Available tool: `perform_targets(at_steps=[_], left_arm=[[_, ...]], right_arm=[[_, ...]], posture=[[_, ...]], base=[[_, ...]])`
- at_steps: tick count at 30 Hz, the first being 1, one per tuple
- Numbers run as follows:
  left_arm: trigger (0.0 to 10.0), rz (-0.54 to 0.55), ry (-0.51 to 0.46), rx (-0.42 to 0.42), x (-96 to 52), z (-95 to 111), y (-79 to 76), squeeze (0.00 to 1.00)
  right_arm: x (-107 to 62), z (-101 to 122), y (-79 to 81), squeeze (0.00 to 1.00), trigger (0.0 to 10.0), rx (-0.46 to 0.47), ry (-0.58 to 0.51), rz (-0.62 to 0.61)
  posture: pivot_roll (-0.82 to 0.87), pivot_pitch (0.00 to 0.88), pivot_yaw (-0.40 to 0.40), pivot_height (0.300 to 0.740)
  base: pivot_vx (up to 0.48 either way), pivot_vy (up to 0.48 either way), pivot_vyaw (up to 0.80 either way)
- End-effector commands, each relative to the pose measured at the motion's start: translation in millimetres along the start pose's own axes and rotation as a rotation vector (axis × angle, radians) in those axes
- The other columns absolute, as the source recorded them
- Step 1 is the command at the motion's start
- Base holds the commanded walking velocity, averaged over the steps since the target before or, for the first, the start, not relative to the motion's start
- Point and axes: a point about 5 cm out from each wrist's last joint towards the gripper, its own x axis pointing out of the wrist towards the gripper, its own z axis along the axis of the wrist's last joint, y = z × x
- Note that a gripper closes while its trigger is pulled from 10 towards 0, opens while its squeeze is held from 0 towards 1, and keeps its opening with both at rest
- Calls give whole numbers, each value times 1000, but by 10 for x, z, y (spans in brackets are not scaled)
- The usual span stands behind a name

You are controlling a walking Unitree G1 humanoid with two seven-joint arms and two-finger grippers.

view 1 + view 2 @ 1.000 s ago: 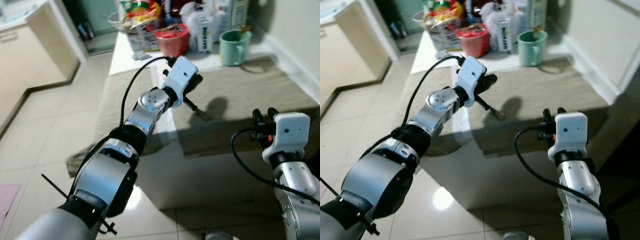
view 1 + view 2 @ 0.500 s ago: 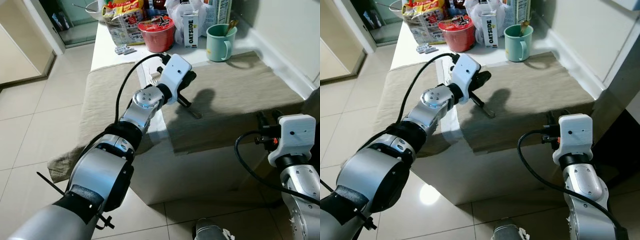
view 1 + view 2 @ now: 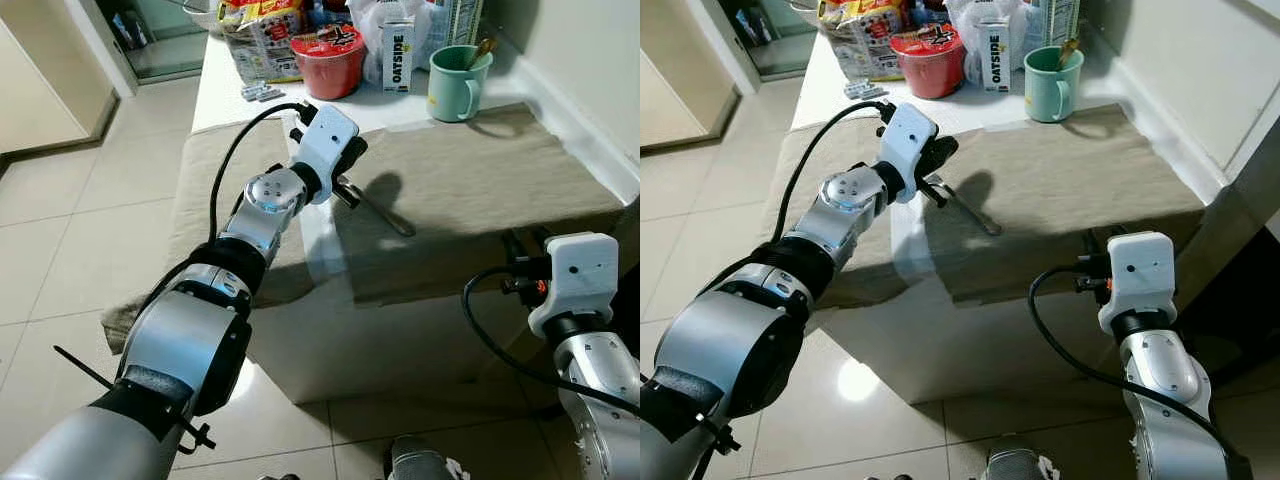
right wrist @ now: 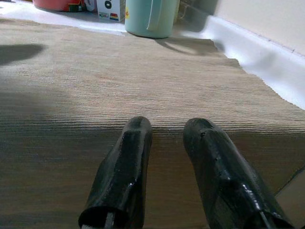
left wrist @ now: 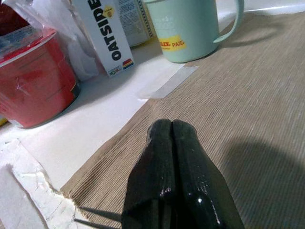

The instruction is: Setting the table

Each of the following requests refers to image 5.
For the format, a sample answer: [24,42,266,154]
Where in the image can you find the white torn paper strip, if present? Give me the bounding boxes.
[0,137,77,229]

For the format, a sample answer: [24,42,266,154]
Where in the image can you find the mint green mug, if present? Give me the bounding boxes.
[142,0,245,64]

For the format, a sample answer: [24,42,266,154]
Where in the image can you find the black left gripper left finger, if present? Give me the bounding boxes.
[121,118,177,229]

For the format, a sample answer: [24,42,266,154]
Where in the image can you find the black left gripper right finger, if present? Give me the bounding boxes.
[172,119,246,229]

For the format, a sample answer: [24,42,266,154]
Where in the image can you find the beige woven cloth mat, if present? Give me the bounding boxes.
[60,11,305,229]

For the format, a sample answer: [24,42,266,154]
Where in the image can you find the short clear tape strip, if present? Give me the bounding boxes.
[136,65,200,100]

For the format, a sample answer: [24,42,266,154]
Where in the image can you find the clear white plastic bag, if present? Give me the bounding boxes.
[4,0,101,83]

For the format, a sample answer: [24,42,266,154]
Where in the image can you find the cream cracker box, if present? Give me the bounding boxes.
[118,0,153,48]

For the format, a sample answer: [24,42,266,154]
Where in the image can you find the white Oatside carton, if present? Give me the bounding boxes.
[72,0,136,78]

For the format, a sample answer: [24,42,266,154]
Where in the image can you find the red instant noodle cup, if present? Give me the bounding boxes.
[0,28,82,129]

